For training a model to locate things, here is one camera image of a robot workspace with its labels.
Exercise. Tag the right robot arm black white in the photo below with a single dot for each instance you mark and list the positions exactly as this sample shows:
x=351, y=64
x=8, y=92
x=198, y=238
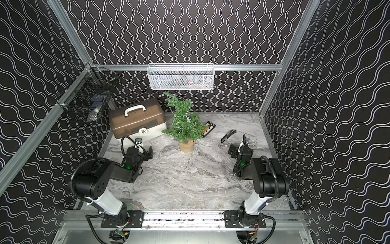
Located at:
x=269, y=184

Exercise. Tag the small green christmas tree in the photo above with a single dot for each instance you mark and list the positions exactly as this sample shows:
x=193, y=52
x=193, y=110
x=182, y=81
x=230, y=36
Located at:
x=186, y=136

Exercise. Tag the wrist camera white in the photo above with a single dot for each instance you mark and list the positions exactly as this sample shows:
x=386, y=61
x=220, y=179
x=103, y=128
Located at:
x=245, y=141
x=138, y=142

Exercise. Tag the small black tool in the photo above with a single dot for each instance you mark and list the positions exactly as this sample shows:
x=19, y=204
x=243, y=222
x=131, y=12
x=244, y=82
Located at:
x=228, y=135

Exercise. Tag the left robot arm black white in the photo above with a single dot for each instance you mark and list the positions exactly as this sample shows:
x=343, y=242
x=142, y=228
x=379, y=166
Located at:
x=89, y=181

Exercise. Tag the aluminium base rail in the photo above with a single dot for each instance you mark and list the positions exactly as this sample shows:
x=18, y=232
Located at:
x=187, y=220

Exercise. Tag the brown white storage box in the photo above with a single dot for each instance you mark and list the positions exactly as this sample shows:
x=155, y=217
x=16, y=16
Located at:
x=145, y=120

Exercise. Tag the black battery pack case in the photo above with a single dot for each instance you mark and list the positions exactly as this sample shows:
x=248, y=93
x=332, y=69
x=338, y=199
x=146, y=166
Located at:
x=209, y=127

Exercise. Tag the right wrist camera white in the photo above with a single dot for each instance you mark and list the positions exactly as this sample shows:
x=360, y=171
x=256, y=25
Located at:
x=245, y=141

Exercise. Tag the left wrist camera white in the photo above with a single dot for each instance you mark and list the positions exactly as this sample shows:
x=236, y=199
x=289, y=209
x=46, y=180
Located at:
x=138, y=142

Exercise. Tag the white wire wall basket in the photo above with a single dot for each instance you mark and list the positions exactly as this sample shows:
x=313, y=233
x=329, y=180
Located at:
x=181, y=76

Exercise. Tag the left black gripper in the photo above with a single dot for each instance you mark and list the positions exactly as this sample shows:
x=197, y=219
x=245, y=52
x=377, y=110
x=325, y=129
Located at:
x=141, y=152

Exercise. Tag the thin wire string lights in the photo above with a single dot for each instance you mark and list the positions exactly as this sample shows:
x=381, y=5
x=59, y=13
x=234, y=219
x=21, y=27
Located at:
x=185, y=118

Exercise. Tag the black wire wall basket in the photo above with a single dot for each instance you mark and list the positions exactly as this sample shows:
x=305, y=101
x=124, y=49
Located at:
x=90, y=98

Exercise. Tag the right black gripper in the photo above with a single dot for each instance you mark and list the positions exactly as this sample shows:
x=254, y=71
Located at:
x=234, y=149

